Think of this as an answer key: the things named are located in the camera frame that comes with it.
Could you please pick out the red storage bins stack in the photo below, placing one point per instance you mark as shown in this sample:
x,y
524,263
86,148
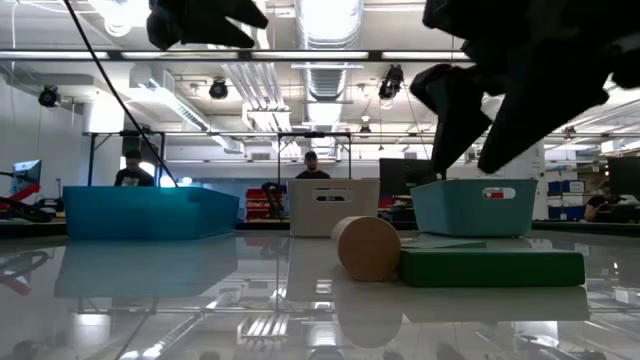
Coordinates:
x,y
256,200

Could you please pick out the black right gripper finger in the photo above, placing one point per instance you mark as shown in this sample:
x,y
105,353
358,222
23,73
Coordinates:
x,y
540,100
457,115

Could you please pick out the black computer monitor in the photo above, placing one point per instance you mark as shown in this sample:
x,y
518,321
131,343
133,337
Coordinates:
x,y
625,177
405,177

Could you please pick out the thin green block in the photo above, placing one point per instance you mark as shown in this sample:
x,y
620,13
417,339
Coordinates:
x,y
445,244

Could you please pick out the black narrow metal frame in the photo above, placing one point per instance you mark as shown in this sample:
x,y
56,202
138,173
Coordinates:
x,y
314,134

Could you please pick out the lit computer monitor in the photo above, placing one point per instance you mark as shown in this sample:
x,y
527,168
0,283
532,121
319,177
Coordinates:
x,y
26,172

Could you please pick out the large green block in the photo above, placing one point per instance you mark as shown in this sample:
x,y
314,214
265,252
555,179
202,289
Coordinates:
x,y
490,268

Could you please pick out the natural wood cylinder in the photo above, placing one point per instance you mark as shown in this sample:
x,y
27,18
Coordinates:
x,y
369,250

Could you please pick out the blue storage bins shelf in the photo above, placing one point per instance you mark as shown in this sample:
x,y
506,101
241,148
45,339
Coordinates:
x,y
565,189

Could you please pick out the black wide metal frame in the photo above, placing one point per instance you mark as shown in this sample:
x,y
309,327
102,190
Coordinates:
x,y
125,133

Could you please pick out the blue plastic bin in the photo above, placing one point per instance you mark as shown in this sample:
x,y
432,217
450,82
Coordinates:
x,y
150,212

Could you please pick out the silver ventilation duct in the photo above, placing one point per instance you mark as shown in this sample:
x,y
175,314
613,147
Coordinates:
x,y
327,80

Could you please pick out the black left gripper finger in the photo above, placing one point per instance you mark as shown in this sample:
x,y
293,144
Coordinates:
x,y
225,36
245,14

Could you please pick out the red and black machine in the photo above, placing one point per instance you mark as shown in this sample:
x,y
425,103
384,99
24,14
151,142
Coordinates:
x,y
22,210

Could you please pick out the black hanging camera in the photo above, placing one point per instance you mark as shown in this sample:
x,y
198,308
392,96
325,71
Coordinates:
x,y
48,96
391,84
218,90

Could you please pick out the black overhead frame bar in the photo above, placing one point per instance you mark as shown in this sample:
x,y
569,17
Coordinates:
x,y
245,55

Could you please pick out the person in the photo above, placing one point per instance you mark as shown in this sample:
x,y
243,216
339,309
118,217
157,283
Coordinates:
x,y
312,172
132,177
600,205

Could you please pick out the dark background robot arm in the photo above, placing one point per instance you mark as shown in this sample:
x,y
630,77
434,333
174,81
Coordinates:
x,y
274,192

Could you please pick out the white plastic bin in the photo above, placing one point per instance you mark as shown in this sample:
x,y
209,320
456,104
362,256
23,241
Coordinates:
x,y
350,215

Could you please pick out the teal plastic bin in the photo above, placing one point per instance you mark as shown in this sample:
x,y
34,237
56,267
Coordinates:
x,y
460,210

